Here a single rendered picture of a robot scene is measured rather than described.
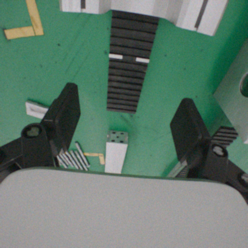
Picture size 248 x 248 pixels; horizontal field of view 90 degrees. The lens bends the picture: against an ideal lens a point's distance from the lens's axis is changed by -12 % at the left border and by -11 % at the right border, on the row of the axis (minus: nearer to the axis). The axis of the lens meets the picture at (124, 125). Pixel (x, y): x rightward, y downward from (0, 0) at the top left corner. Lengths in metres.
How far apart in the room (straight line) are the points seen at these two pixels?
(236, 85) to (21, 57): 0.29
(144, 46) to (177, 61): 0.05
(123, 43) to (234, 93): 0.15
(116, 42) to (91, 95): 0.09
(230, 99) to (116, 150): 0.21
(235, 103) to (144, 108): 0.13
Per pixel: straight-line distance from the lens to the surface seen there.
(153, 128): 0.28
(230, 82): 0.23
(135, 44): 0.18
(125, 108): 0.24
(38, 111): 0.28
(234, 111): 0.21
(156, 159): 0.37
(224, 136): 0.29
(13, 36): 0.24
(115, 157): 0.30
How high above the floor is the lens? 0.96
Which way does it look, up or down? 44 degrees down
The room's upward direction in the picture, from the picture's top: 178 degrees counter-clockwise
